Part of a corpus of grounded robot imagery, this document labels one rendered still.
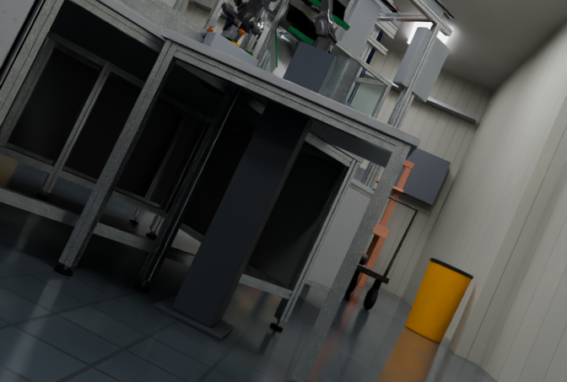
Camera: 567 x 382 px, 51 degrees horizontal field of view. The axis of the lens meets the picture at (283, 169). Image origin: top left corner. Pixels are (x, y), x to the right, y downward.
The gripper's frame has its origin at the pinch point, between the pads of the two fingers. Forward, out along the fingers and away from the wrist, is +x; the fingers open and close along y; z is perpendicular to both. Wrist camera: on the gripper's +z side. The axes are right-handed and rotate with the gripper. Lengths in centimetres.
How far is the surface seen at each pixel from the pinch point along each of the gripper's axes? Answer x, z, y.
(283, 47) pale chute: -2.6, 8.4, -30.2
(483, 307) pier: 83, 9, -378
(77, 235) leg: 54, -85, 36
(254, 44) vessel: 29, 70, -57
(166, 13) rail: 0.6, -23.2, 35.6
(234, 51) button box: -4.7, -29.1, 9.5
